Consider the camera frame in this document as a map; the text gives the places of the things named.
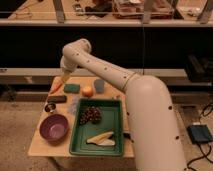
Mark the green sponge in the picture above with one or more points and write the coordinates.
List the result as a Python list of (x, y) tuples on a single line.
[(72, 88)]

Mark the wooden table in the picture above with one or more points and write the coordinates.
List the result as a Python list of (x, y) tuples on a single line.
[(40, 147)]

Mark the black power adapter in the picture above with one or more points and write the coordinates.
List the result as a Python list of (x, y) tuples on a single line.
[(199, 134)]

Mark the small metal cup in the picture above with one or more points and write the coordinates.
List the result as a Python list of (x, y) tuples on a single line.
[(50, 107)]

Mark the grey blue cup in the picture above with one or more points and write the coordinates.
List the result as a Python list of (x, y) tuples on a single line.
[(99, 85)]

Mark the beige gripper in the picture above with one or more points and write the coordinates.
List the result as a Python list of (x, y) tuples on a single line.
[(65, 76)]

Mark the green plastic tray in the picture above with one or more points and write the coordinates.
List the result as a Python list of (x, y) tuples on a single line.
[(111, 120)]

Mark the bunch of dark grapes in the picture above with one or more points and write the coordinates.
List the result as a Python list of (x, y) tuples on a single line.
[(91, 114)]

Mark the purple bowl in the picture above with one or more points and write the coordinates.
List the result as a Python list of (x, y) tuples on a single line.
[(54, 127)]

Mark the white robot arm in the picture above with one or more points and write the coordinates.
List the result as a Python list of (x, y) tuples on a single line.
[(152, 120)]

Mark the orange carrot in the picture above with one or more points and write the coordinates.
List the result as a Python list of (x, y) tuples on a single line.
[(56, 86)]

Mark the black handled knife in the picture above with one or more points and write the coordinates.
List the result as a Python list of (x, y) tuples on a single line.
[(127, 135)]

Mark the black rectangular block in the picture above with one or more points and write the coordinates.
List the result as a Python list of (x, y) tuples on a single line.
[(57, 99)]

